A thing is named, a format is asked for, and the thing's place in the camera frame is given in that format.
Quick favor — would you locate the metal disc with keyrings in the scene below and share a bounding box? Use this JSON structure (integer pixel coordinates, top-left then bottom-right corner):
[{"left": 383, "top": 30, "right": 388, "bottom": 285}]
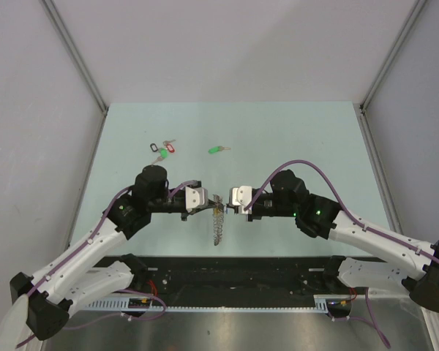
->
[{"left": 212, "top": 195, "right": 225, "bottom": 246}]

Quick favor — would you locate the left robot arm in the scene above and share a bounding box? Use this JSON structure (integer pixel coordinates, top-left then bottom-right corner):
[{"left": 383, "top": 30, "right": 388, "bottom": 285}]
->
[{"left": 10, "top": 165, "right": 224, "bottom": 341}]

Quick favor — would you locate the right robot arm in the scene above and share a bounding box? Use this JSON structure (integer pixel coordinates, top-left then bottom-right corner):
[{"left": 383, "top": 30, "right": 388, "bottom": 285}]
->
[{"left": 228, "top": 170, "right": 439, "bottom": 313}]

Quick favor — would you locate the key with light-green tag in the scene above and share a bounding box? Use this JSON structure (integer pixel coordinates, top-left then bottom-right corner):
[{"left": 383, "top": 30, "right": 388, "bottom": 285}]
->
[{"left": 152, "top": 148, "right": 169, "bottom": 165}]

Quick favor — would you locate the key with green tag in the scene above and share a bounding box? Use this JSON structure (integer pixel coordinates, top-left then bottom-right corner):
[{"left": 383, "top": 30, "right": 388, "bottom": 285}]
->
[{"left": 208, "top": 146, "right": 230, "bottom": 154}]

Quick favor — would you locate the key with red tag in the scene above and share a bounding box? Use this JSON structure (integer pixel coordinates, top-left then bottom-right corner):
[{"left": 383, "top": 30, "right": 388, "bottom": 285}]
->
[{"left": 163, "top": 140, "right": 176, "bottom": 154}]

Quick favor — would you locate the front aluminium crossbar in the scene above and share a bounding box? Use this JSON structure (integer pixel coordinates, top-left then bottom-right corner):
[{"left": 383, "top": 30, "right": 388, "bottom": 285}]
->
[{"left": 367, "top": 286, "right": 409, "bottom": 298}]

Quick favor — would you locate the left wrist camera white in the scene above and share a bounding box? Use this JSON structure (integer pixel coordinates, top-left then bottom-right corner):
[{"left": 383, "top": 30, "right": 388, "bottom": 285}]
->
[{"left": 184, "top": 181, "right": 209, "bottom": 213}]

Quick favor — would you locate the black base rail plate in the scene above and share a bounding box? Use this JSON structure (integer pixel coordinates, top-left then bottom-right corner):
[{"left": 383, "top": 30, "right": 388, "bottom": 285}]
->
[{"left": 131, "top": 256, "right": 365, "bottom": 307}]

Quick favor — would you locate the white slotted cable duct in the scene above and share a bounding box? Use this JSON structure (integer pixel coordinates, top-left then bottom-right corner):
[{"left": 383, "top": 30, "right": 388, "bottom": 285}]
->
[{"left": 83, "top": 295, "right": 352, "bottom": 314}]

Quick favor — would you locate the right aluminium side rail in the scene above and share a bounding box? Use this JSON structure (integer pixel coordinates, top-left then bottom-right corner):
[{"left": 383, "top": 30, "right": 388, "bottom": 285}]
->
[{"left": 353, "top": 104, "right": 404, "bottom": 235}]

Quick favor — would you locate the left aluminium frame post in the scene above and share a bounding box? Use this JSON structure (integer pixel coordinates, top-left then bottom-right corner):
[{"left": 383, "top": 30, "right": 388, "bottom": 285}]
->
[{"left": 40, "top": 0, "right": 108, "bottom": 116}]

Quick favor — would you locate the aluminium frame post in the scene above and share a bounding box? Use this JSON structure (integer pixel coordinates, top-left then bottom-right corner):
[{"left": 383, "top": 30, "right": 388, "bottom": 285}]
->
[
  {"left": 40, "top": 0, "right": 108, "bottom": 116},
  {"left": 359, "top": 0, "right": 429, "bottom": 113}
]

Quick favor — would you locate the right aluminium frame post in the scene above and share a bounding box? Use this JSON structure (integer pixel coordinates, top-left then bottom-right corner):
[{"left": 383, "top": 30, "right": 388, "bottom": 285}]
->
[{"left": 359, "top": 0, "right": 429, "bottom": 113}]

